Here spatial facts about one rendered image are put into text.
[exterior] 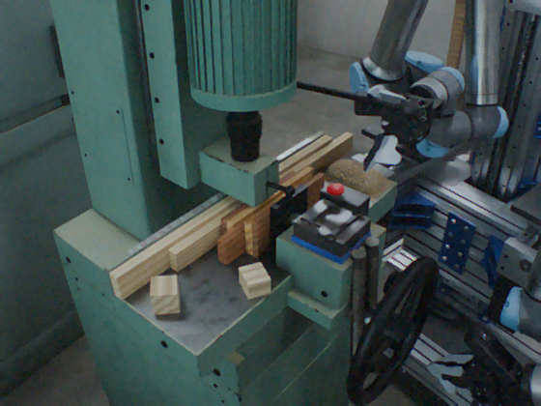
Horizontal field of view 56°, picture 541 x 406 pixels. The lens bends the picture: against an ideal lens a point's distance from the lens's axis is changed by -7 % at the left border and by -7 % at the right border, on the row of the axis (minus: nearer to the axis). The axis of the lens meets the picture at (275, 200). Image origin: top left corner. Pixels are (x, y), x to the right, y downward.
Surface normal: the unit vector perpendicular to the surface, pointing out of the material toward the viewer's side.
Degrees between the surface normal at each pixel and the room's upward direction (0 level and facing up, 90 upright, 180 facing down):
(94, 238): 0
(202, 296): 0
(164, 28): 90
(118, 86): 90
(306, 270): 90
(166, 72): 90
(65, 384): 0
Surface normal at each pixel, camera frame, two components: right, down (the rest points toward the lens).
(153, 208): 0.77, 0.36
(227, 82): -0.22, 0.55
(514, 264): -0.77, 0.36
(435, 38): -0.58, 0.47
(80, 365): 0.00, -0.82
